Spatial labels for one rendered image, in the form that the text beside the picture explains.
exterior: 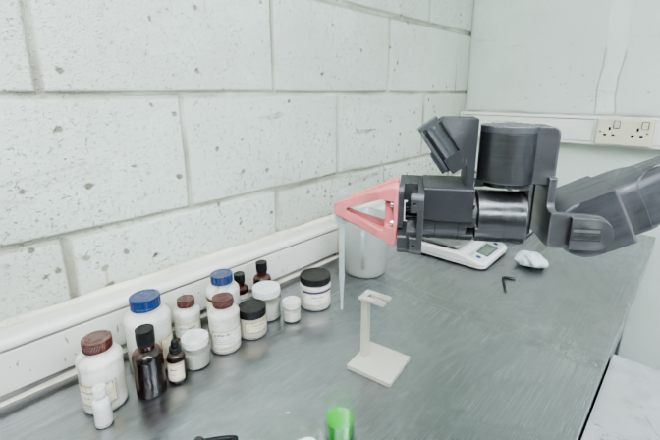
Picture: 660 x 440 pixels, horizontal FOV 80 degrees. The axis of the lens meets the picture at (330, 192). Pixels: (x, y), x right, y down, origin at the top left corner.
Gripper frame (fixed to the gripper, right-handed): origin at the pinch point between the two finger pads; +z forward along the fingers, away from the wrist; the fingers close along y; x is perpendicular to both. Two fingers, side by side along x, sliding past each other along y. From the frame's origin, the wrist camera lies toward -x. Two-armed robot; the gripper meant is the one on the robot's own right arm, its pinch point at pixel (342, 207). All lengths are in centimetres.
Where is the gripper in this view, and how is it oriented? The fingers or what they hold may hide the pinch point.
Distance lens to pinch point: 46.3
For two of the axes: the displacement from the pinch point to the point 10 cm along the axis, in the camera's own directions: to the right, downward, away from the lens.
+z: -9.8, -0.5, 2.0
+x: 0.0, 9.7, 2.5
